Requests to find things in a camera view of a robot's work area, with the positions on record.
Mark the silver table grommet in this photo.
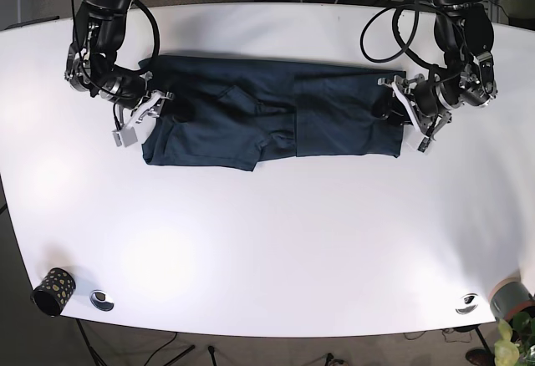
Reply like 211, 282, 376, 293
455, 293, 480, 315
89, 290, 115, 312

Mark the grey flower pot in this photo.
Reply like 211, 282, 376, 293
488, 277, 534, 322

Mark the left silver table grommet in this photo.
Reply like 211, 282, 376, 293
89, 290, 115, 312

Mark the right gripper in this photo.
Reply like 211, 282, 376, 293
112, 90, 196, 147

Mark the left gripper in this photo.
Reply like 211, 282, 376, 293
371, 74, 457, 153

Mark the green potted plant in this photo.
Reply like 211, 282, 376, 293
494, 311, 534, 366

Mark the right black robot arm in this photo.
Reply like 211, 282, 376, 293
64, 0, 194, 147

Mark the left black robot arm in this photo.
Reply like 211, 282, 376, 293
378, 0, 497, 153

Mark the black gold-dotted cup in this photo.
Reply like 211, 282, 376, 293
31, 267, 76, 318

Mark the right silver table grommet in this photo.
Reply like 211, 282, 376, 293
455, 293, 480, 315

